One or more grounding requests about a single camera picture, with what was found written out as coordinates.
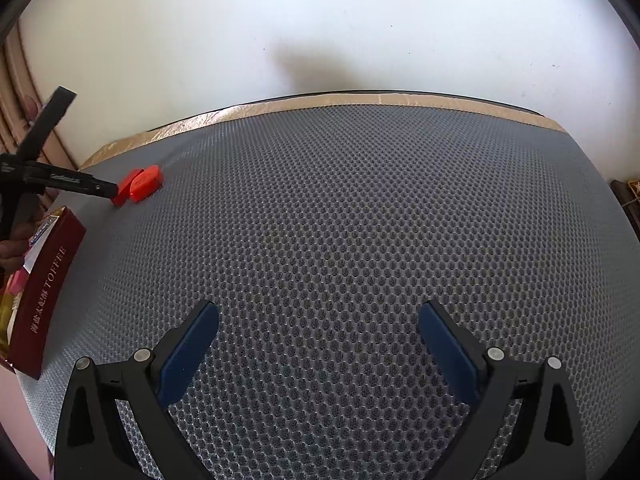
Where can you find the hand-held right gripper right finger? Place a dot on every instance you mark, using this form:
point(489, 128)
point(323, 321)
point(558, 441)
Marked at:
point(450, 355)

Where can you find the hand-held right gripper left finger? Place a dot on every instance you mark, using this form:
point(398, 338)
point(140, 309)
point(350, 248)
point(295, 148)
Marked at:
point(187, 355)

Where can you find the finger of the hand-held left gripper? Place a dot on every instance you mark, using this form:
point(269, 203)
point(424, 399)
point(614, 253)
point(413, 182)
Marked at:
point(50, 120)
point(75, 180)

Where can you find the red rectangular block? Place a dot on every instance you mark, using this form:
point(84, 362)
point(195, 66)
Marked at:
point(122, 194)

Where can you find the red oval block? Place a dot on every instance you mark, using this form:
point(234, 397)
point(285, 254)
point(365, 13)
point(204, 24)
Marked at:
point(146, 182)

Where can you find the red box with gold interior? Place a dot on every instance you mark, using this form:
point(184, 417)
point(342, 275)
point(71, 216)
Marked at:
point(45, 300)

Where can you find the person's left hand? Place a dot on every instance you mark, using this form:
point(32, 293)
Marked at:
point(12, 255)

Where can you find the beige patterned curtain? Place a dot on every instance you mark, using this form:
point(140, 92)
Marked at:
point(20, 110)

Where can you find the pink small item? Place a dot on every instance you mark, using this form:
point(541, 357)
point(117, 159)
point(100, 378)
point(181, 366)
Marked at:
point(18, 280)

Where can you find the grey mesh mat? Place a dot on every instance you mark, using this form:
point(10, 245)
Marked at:
point(350, 260)

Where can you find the dark wooden furniture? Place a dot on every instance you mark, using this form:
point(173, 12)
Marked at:
point(627, 200)

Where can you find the gold foil table edging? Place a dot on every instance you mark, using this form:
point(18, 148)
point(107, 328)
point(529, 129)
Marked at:
point(350, 100)

